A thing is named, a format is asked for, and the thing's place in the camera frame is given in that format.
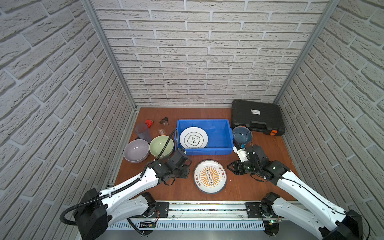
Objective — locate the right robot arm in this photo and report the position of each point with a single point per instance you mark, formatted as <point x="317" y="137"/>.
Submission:
<point x="322" y="218"/>

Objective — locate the white plate green rings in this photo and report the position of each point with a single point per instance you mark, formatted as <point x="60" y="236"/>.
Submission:
<point x="193" y="137"/>

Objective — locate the green bowl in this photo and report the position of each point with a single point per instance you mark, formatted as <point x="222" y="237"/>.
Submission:
<point x="157" y="145"/>

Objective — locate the aluminium front rail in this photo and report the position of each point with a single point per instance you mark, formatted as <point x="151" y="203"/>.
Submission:
<point x="199" y="215"/>

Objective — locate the grey translucent cup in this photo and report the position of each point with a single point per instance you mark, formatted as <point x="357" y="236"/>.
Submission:
<point x="143" y="132"/>

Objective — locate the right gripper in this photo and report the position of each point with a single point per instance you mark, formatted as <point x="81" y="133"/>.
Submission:
<point x="237" y="169"/>

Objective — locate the red small object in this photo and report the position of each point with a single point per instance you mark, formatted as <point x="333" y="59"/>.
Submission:
<point x="149" y="123"/>

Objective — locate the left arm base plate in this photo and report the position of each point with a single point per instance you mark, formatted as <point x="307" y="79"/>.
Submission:
<point x="159" y="210"/>

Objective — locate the clear glass with dark base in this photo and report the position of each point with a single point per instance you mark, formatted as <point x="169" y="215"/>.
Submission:
<point x="164" y="121"/>

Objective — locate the blue plastic bin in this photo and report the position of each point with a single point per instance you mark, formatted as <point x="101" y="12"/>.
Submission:
<point x="205" y="137"/>

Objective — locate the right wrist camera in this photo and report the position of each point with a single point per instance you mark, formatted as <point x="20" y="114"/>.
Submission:
<point x="242" y="154"/>

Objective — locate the blue grey bowl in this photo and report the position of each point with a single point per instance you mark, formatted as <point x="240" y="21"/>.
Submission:
<point x="242" y="136"/>

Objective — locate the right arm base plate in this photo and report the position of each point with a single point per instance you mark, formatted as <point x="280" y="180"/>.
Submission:
<point x="258" y="210"/>

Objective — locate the sunburst pattern plate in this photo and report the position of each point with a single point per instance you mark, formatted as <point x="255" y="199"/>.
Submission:
<point x="210" y="177"/>

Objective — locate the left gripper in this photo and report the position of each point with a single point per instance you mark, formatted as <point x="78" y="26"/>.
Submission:
<point x="187" y="164"/>

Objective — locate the lilac bowl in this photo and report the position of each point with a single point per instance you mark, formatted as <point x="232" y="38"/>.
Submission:
<point x="136" y="151"/>

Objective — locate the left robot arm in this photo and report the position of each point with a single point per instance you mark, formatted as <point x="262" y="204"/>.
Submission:
<point x="100" y="209"/>

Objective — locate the black tool case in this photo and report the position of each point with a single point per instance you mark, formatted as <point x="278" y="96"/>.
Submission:
<point x="258" y="117"/>

